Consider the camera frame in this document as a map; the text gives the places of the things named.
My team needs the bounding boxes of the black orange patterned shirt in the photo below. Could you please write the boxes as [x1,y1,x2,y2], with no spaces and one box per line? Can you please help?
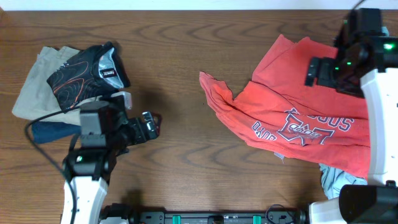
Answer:
[47,42,130,110]

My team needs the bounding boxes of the beige folded garment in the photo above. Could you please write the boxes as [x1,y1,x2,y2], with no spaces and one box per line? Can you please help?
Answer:
[12,47,95,120]

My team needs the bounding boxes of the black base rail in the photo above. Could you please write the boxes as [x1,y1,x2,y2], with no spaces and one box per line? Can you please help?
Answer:
[98,203,309,224]

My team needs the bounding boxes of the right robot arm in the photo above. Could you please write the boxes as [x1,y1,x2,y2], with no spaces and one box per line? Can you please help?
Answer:
[305,6,397,223]

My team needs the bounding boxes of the navy blue folded garment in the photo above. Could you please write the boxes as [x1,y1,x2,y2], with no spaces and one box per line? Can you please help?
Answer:
[32,121,81,144]

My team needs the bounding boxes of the light blue t-shirt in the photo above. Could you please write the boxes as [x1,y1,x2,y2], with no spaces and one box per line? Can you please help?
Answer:
[319,164,368,200]

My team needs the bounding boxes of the red soccer t-shirt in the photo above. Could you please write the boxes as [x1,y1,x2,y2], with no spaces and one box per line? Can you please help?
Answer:
[199,35,371,178]

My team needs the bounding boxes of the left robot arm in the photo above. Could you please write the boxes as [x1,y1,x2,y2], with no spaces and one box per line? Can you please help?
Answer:
[61,99,161,224]

